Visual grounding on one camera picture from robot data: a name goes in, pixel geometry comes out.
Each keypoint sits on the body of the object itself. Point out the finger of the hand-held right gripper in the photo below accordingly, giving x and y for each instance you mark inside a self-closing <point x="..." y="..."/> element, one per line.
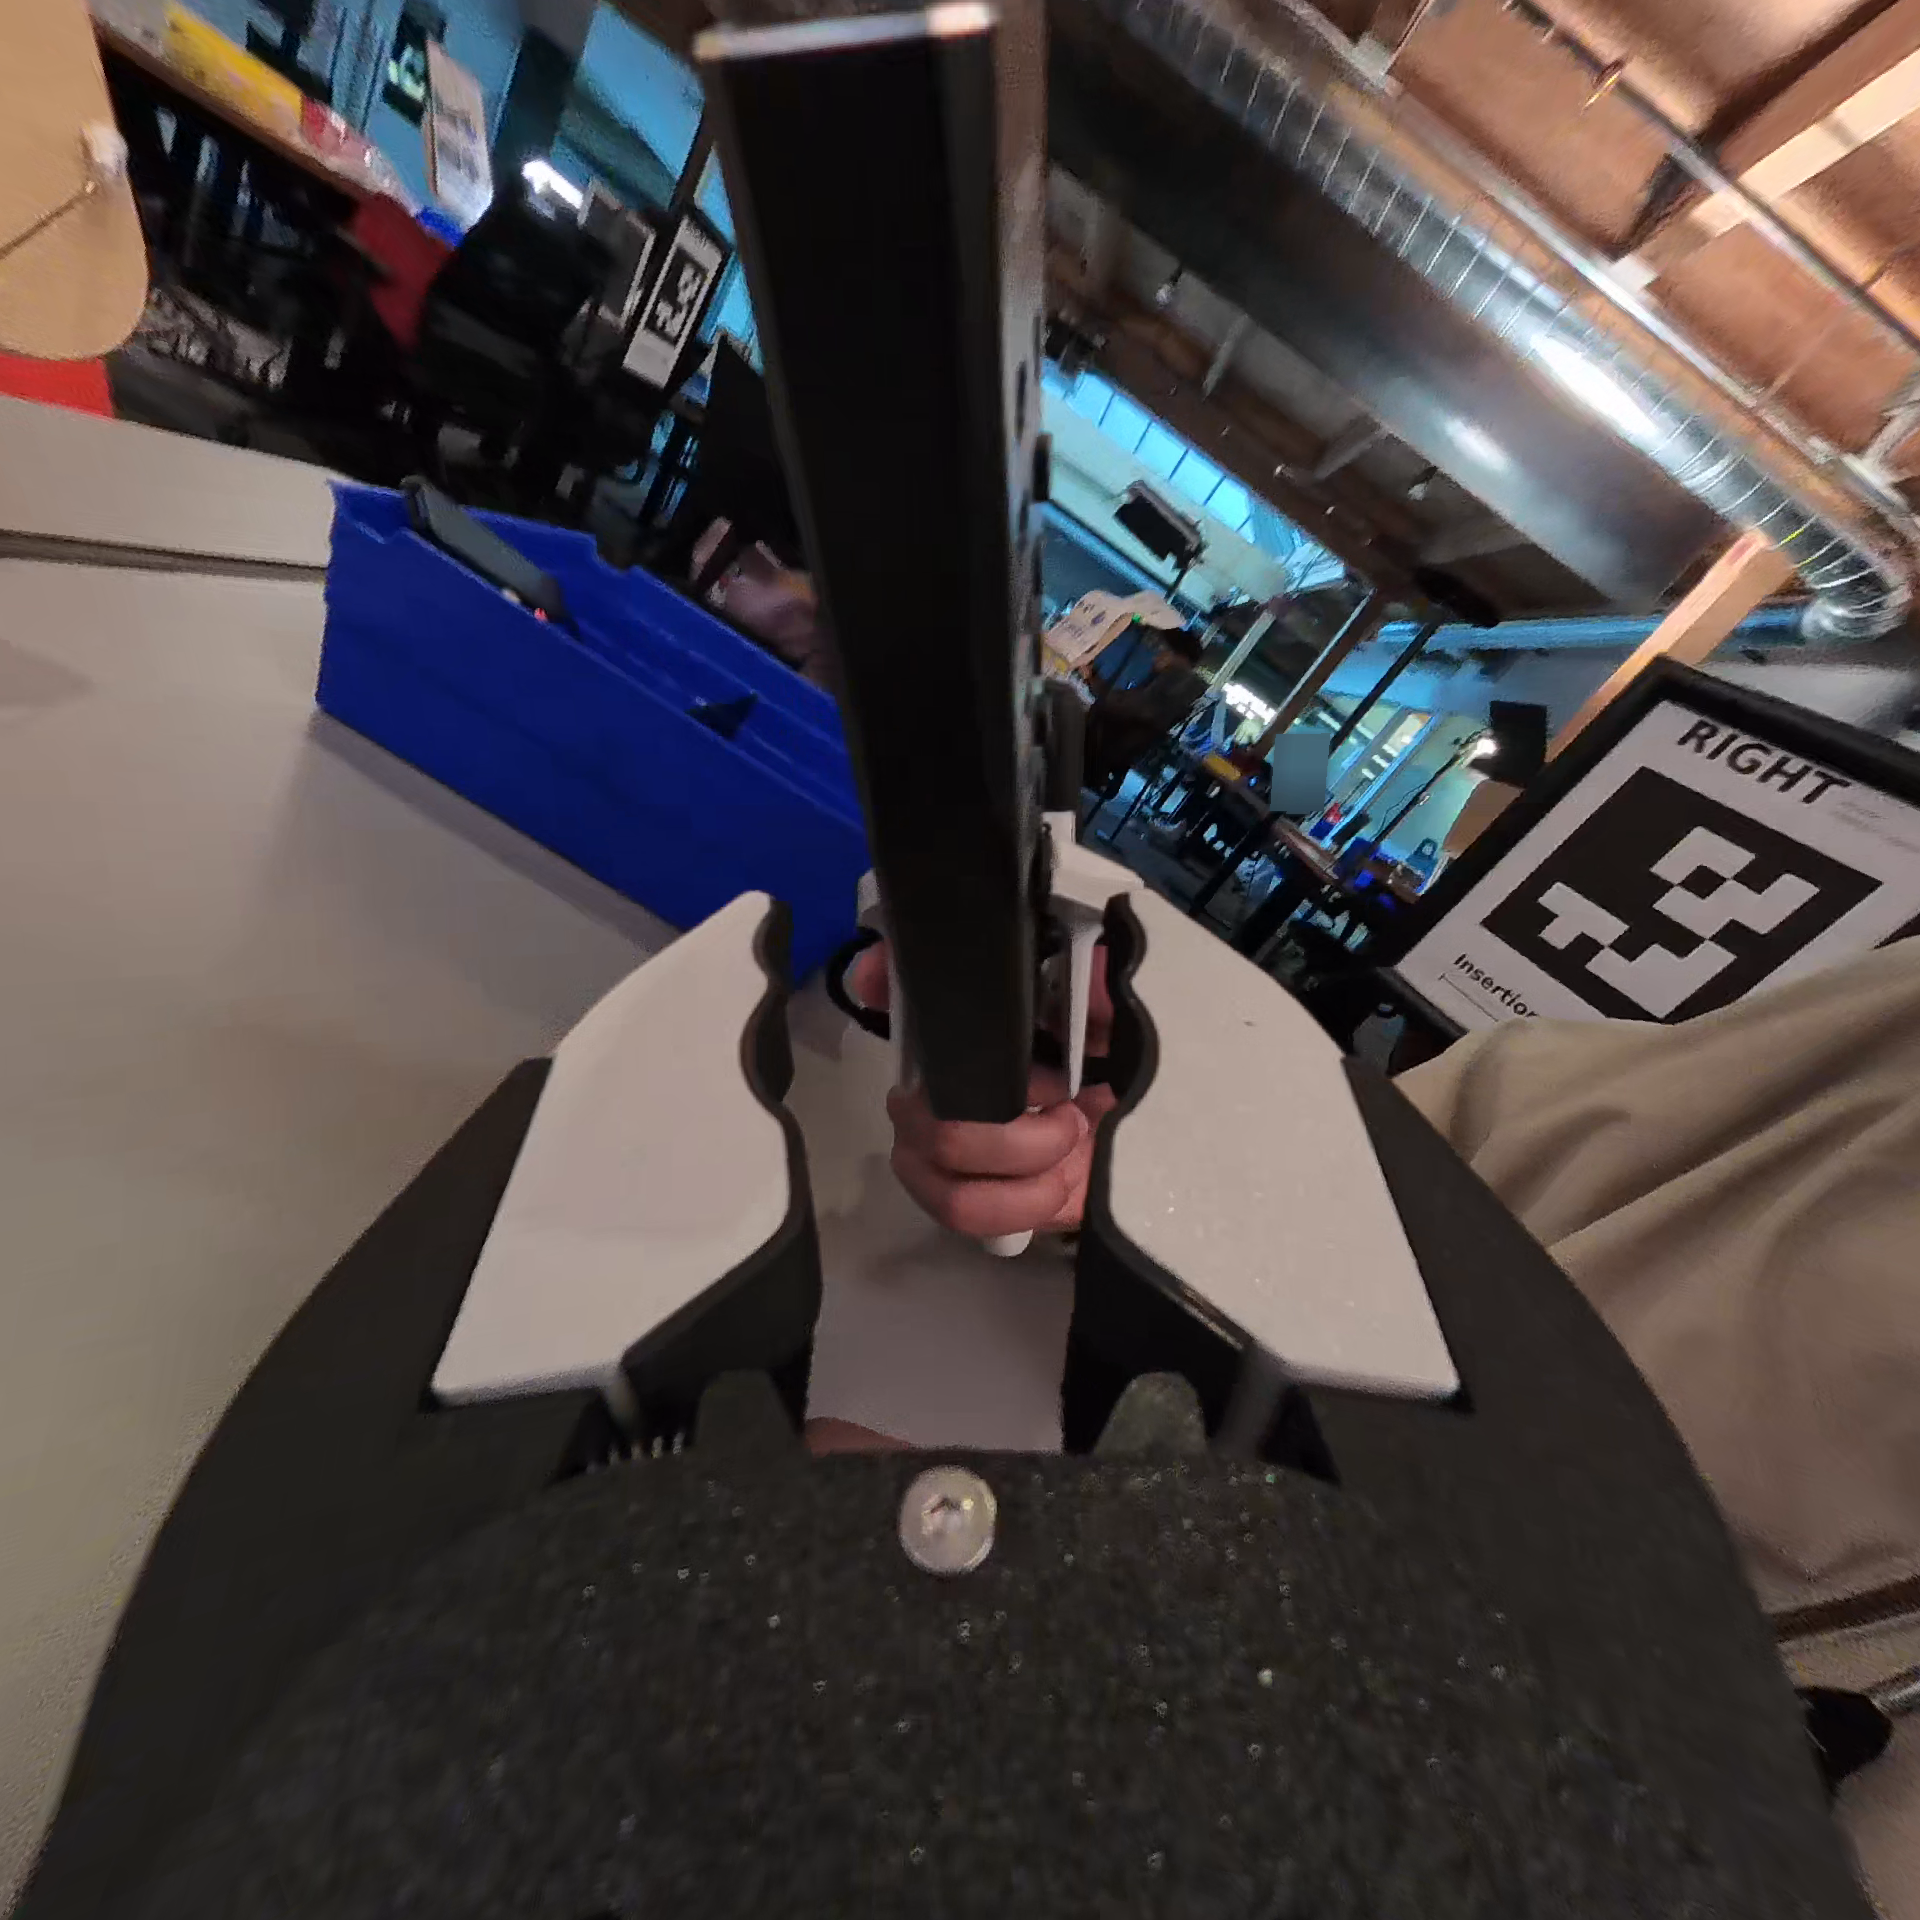
<point x="885" y="959"/>
<point x="1083" y="899"/>

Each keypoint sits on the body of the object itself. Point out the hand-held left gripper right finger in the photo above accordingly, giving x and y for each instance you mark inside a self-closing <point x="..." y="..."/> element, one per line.
<point x="1276" y="1200"/>

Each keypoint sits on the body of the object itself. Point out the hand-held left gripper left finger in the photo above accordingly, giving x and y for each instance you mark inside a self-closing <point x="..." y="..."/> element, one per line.
<point x="644" y="1200"/>

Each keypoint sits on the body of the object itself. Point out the black rectangular usb hub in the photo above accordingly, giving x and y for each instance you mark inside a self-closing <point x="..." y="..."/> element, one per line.
<point x="885" y="526"/>

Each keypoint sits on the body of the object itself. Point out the blue plastic bin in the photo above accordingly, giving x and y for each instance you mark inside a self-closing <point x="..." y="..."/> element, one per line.
<point x="526" y="705"/>

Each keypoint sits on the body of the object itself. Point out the person's right hand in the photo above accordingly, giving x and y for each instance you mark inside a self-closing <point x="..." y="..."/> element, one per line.
<point x="991" y="1171"/>

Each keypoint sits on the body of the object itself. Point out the black monitor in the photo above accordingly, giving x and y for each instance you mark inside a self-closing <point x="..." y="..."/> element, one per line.
<point x="1158" y="517"/>

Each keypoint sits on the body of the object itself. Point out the pink cloth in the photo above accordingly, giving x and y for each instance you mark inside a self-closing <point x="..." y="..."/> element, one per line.
<point x="758" y="586"/>

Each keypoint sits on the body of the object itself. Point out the black framed marker sign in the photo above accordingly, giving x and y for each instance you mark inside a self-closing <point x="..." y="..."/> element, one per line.
<point x="682" y="292"/>
<point x="1696" y="899"/>

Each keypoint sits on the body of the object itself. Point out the black office chair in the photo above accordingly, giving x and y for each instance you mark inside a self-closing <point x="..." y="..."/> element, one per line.
<point x="511" y="345"/>

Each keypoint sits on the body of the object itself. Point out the red storage bin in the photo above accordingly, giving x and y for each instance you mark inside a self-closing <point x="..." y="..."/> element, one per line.
<point x="389" y="255"/>

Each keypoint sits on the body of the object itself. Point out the orange traffic cone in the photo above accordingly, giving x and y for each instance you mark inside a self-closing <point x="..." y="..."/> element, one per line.
<point x="53" y="384"/>

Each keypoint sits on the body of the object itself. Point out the black disc pole stand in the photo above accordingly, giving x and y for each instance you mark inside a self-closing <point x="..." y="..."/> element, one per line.
<point x="405" y="68"/>

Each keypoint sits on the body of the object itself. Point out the long wooden table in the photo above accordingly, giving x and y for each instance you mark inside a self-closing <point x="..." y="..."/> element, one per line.
<point x="224" y="134"/>

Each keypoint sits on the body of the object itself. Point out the wooden book stand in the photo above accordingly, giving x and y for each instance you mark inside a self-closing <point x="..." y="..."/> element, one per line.
<point x="59" y="225"/>

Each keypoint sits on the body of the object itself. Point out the yellow storage bin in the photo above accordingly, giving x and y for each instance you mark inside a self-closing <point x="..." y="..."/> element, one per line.
<point x="224" y="53"/>

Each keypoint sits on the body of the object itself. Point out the silver spiral air duct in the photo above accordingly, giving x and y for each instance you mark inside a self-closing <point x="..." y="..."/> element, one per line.
<point x="1501" y="285"/>

